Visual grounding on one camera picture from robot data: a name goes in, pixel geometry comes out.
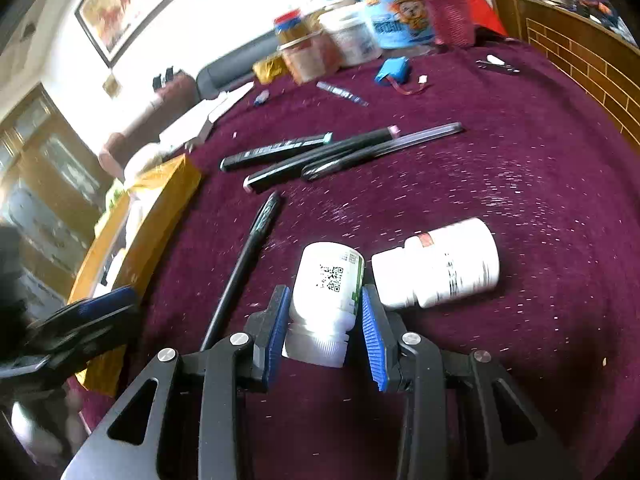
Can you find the wooden sideboard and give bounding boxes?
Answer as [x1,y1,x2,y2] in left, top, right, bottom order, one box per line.
[507,5,640,148]

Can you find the yellow taped packet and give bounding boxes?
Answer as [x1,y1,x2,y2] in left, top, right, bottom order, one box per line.
[252,54,288,86]

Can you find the framed wall picture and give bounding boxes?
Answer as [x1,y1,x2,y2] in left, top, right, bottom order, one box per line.
[74,0,228,67]

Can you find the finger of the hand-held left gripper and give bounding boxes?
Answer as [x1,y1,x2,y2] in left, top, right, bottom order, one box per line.
[37,286,141,333]
[0,310,143,381]

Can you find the blue battery pack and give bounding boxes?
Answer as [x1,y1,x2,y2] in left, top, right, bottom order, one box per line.
[375,56,431,97]

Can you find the dark grey sofa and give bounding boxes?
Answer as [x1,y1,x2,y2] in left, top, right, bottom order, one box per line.
[195,30,281,103]

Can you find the maroon tablecloth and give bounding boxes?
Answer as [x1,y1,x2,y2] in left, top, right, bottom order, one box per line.
[65,40,640,480]

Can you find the red bag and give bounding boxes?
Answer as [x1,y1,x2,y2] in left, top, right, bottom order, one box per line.
[465,0,510,37]

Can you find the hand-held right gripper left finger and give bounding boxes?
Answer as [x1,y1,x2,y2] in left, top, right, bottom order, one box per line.
[60,284,292,480]

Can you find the pink mesh covered bottle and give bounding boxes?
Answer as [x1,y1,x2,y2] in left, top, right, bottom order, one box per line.
[421,0,476,48]

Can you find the white bottle green label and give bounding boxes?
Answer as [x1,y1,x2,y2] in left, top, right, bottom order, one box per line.
[281,241,365,368]

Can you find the brown armchair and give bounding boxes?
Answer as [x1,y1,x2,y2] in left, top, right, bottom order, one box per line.
[97,75,197,176]

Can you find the white plastic jar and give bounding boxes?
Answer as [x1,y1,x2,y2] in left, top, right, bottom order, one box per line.
[319,7,382,67]

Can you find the brown jar paper label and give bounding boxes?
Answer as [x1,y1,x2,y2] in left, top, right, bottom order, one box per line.
[277,30,341,86]

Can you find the white bottle red label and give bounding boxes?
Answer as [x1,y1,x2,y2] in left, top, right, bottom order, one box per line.
[371,217,501,310]

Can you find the thin black pen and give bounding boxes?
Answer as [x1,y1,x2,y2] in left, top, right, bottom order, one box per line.
[199,191,282,353]

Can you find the large plastic jar blue label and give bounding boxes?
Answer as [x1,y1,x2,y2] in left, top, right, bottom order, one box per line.
[356,0,437,51]

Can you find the black marker pink cap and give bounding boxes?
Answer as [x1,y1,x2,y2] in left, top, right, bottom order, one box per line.
[243,126,401,194]

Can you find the clear barrel black pen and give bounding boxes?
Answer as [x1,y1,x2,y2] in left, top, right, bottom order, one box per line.
[301,122,465,182]

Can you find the yellow cardboard box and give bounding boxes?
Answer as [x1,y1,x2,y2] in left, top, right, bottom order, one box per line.
[67,154,202,396]

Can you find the person's left hand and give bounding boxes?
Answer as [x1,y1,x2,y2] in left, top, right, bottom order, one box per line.
[10,390,91,466]

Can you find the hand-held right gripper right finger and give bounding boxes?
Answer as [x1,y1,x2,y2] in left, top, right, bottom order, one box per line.
[360,284,583,480]

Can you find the jar with red blue lid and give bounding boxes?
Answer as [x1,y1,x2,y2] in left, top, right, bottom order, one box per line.
[273,9,307,45]

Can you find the white paper cartons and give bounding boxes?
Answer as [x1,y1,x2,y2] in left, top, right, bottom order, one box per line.
[157,81,256,153]

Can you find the black marker teal cap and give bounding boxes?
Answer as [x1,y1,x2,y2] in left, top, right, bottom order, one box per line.
[220,132,334,172]

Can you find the wooden glass door cabinet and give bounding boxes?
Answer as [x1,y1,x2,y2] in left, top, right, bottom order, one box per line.
[0,84,113,321]

